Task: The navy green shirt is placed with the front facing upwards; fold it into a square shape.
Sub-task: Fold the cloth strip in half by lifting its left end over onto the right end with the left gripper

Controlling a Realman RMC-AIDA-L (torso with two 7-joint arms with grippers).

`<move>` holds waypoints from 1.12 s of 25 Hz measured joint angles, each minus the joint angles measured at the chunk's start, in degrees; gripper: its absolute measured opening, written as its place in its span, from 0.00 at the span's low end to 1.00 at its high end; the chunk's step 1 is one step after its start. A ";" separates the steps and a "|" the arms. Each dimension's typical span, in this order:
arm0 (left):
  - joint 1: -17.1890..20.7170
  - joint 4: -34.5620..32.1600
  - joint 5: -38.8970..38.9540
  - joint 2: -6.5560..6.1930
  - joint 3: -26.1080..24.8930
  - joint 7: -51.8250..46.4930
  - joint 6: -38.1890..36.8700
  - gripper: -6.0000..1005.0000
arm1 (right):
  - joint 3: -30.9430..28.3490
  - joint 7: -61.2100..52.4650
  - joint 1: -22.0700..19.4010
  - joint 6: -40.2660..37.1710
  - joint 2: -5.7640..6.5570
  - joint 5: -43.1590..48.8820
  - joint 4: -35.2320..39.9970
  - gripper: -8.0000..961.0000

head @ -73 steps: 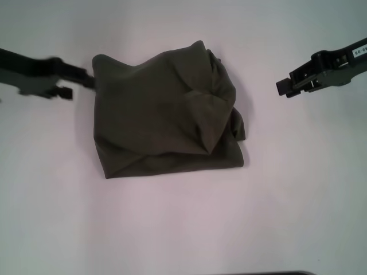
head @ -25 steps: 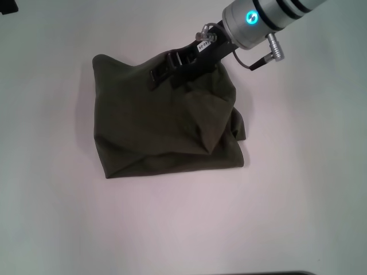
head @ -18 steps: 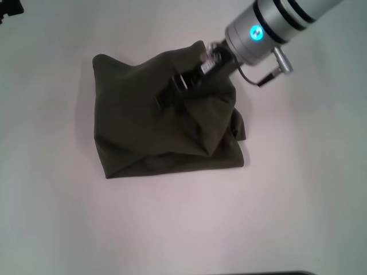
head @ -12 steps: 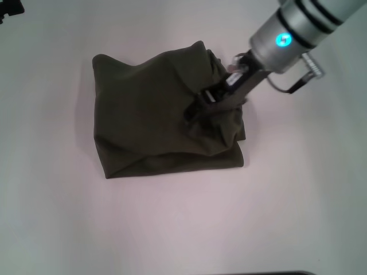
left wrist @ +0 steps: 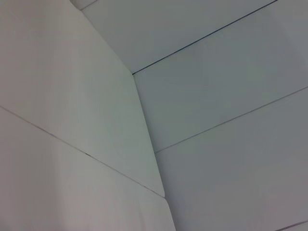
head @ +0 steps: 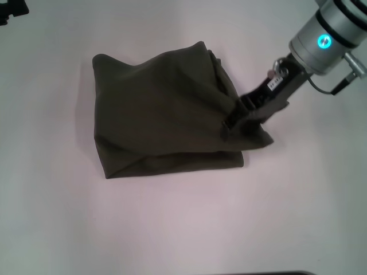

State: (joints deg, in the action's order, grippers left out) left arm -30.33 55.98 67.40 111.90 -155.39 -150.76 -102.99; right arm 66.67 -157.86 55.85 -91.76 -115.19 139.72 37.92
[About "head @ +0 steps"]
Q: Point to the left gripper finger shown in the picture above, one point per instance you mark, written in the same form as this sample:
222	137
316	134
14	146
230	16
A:
11	11

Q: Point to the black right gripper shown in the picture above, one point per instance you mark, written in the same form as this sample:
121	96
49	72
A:
272	88

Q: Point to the dark green t-shirt pink print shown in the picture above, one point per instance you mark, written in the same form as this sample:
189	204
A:
160	114

